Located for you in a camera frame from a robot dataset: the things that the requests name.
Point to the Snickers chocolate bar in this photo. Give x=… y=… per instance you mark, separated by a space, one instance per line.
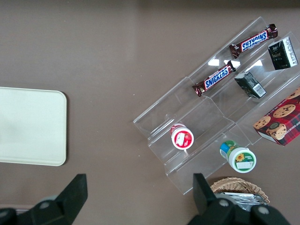
x=254 y=41
x=216 y=78

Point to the red plaid cookie box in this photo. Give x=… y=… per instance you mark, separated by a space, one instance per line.
x=281 y=122

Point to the silver foil packs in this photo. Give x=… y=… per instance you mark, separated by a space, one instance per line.
x=246 y=199

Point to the clear acrylic stepped stand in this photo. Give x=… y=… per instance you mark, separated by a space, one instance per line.
x=206 y=117

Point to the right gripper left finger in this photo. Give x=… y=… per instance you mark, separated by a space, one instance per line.
x=68 y=199

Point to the red lid yogurt cup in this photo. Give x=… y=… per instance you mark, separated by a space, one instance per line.
x=182 y=139

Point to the light wicker basket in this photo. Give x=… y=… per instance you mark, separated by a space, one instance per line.
x=234 y=185

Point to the green lid yogurt cup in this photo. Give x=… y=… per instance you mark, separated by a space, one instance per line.
x=241 y=160

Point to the small black drink carton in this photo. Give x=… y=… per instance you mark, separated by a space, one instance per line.
x=281 y=55
x=249 y=85

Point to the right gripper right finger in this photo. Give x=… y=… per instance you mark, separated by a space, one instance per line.
x=211 y=208

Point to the cream plastic tray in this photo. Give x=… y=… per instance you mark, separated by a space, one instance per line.
x=30 y=126

